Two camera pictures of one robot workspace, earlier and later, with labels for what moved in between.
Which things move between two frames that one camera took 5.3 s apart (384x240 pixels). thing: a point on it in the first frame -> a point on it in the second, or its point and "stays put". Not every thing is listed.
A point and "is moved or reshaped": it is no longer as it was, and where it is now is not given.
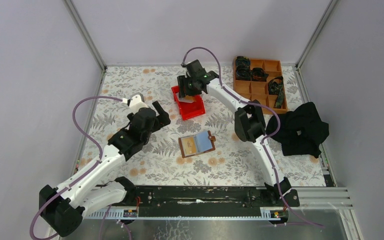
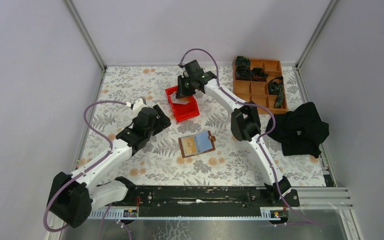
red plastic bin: (188, 110) is moved or reshaped
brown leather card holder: (197, 144) stays put
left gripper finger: (163, 117) stays put
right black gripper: (182, 81) stays put
